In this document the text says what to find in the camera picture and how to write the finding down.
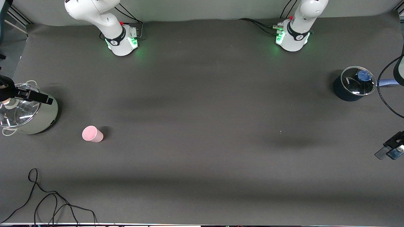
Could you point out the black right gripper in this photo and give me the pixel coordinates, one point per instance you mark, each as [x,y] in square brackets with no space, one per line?
[7,87]

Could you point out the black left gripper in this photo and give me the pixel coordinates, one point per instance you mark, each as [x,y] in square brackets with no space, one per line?
[396,141]

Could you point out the pink plastic cup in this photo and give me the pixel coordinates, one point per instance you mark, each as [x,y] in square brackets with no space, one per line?
[92,134]

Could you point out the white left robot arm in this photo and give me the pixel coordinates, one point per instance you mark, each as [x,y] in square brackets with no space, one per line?
[296,34]

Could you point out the glass lid with round knob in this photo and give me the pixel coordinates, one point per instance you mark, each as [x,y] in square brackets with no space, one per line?
[22,115]

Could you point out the pale green electric pot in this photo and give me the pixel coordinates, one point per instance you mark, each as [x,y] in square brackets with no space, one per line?
[44,116]

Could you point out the dark blue pot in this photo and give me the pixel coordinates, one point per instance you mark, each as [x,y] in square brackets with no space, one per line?
[342,93]

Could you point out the glass lid with blue knob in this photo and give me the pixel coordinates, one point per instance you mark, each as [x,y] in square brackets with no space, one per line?
[358,82]

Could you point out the aluminium frame rail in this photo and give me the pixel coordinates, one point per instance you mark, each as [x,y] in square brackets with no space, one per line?
[20,19]

